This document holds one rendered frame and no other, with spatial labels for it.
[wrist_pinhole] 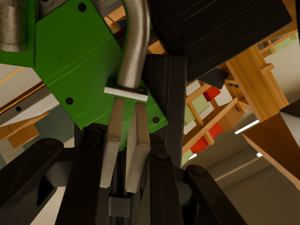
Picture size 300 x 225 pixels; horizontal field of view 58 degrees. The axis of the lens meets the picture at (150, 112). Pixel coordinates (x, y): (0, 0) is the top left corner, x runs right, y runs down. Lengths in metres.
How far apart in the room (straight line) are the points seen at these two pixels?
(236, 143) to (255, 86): 8.70
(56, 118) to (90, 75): 10.03
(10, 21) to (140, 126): 0.24
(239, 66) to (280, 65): 8.78
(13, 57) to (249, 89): 0.95
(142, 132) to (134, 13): 0.20
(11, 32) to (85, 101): 0.12
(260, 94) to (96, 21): 0.91
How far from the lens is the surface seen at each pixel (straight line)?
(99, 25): 0.37
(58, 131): 10.46
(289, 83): 10.04
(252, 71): 1.17
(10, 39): 0.36
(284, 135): 0.80
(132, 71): 0.33
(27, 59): 0.39
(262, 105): 1.19
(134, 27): 0.33
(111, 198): 0.42
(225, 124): 4.37
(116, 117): 0.16
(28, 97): 0.54
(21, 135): 7.14
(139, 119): 0.17
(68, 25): 0.37
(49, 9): 0.40
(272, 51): 9.30
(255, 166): 7.96
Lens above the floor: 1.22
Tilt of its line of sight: 4 degrees up
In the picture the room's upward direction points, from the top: 149 degrees clockwise
